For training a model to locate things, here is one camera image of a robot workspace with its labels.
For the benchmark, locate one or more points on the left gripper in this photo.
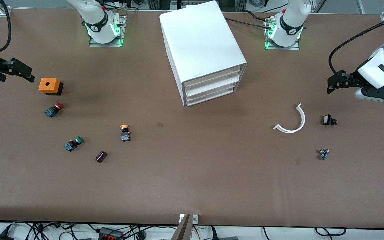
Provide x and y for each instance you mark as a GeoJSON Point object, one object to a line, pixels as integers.
{"type": "Point", "coordinates": [352, 77]}

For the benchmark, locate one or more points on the yellow push button switch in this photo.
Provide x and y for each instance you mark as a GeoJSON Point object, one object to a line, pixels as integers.
{"type": "Point", "coordinates": [125, 135]}

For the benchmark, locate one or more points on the white plastic drawer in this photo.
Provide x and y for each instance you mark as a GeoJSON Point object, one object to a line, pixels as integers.
{"type": "Point", "coordinates": [210, 94]}
{"type": "Point", "coordinates": [212, 86]}
{"type": "Point", "coordinates": [212, 77]}

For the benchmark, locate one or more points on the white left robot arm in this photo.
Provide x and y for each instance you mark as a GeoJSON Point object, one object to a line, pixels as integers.
{"type": "Point", "coordinates": [292, 20]}

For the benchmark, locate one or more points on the orange and black button box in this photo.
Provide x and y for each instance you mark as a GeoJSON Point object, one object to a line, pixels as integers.
{"type": "Point", "coordinates": [48, 85]}

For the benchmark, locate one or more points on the white plastic drawer cabinet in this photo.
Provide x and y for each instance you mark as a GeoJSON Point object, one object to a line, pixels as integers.
{"type": "Point", "coordinates": [198, 40]}

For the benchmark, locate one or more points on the white curved plastic strip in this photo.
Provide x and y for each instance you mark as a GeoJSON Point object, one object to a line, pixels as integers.
{"type": "Point", "coordinates": [302, 120]}

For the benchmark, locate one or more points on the small blue grey component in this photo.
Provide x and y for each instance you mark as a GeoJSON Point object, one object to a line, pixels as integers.
{"type": "Point", "coordinates": [323, 154]}

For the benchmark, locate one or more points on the dark purple capacitor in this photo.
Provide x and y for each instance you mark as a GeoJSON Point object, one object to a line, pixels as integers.
{"type": "Point", "coordinates": [101, 157]}

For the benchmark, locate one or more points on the black power strip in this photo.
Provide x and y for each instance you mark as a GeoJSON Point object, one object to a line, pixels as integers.
{"type": "Point", "coordinates": [110, 233]}

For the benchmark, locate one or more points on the small black switch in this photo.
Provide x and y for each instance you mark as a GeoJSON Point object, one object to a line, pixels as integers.
{"type": "Point", "coordinates": [327, 120]}

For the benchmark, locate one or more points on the red push button switch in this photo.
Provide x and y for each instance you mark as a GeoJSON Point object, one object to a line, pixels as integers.
{"type": "Point", "coordinates": [52, 110]}

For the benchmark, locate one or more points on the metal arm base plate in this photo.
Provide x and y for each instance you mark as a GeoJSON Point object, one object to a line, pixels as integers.
{"type": "Point", "coordinates": [295, 48]}
{"type": "Point", "coordinates": [93, 43]}

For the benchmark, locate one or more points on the green push button switch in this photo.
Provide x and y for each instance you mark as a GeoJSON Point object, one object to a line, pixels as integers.
{"type": "Point", "coordinates": [72, 144]}

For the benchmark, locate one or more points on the small metal edge bracket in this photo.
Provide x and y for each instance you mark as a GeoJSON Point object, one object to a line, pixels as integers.
{"type": "Point", "coordinates": [195, 219]}

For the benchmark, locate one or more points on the wooden post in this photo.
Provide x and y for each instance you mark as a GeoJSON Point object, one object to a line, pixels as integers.
{"type": "Point", "coordinates": [182, 231]}

